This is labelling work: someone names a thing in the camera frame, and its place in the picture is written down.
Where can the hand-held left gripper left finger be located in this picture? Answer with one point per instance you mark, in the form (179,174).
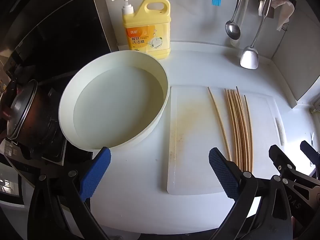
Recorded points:
(96,172)

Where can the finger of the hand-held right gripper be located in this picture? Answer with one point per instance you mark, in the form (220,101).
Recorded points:
(310,151)
(277,155)

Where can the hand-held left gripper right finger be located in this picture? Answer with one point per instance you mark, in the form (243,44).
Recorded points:
(223,172)

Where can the bunch of wooden chopsticks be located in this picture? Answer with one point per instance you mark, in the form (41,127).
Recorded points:
(237,130)

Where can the wooden chopstick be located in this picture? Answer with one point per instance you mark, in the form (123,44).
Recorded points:
(219,121)

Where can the white round plastic basin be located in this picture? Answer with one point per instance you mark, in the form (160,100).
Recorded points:
(117,100)

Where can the white plastic cutting board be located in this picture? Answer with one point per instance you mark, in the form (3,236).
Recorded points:
(195,130)

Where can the black gas stove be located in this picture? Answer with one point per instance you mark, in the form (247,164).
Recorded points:
(37,165)

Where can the dark cooking pot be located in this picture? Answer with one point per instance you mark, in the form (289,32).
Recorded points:
(42,122)

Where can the glass pot lid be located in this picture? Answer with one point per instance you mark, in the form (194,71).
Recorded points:
(21,110)

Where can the hanging metal spatula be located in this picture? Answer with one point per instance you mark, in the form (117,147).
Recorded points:
(249,58)

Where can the hanging metal ladle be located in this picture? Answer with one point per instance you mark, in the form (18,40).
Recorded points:
(232,28)

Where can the white hanging cloth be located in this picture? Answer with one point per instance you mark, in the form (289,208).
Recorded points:
(285,12)

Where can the black range hood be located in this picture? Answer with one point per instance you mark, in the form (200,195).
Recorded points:
(62,30)

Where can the hanging metal kitchen utensil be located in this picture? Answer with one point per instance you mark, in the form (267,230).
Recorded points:
(263,3)

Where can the yellow dish soap pump bottle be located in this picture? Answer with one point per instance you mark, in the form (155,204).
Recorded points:
(150,30)

